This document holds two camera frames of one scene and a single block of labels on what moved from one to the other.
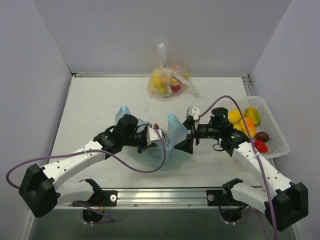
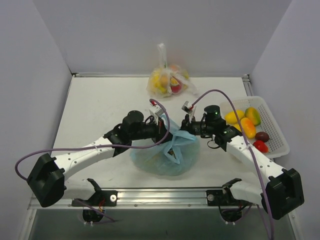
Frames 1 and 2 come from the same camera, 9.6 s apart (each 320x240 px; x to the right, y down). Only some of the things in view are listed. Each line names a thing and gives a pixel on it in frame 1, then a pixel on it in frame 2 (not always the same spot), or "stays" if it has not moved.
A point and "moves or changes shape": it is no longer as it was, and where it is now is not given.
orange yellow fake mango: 252,113 stays
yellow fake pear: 239,126 stays
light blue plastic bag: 162,157 moves or changes shape
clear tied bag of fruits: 166,80 stays
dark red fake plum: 262,136 stays
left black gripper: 144,139 → 161,130
